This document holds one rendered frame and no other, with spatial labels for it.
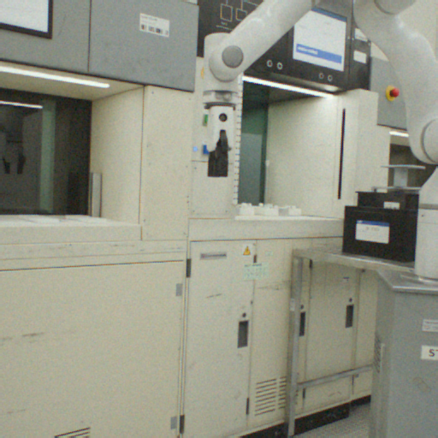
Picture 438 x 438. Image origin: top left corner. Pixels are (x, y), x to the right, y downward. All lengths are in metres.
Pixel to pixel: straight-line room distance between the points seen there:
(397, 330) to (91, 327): 0.85
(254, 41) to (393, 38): 0.40
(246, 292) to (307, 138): 0.83
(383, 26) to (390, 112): 1.04
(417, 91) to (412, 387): 0.72
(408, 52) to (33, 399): 1.34
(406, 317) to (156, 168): 0.84
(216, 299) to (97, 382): 0.48
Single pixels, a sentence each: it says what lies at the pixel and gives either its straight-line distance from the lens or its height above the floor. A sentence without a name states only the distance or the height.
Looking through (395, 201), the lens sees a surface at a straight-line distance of 1.86.
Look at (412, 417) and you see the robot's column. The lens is 1.41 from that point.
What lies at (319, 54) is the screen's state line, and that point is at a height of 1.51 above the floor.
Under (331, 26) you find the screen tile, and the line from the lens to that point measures 2.21.
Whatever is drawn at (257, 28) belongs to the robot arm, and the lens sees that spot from 1.18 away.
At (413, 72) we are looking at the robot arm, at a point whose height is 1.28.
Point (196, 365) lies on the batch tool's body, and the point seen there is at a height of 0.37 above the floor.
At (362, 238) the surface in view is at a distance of 1.90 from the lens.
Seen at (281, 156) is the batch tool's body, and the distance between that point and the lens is 2.48.
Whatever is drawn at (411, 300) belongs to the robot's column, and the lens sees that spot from 1.33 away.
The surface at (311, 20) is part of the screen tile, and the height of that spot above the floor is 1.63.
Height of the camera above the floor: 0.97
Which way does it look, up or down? 3 degrees down
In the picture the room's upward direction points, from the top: 3 degrees clockwise
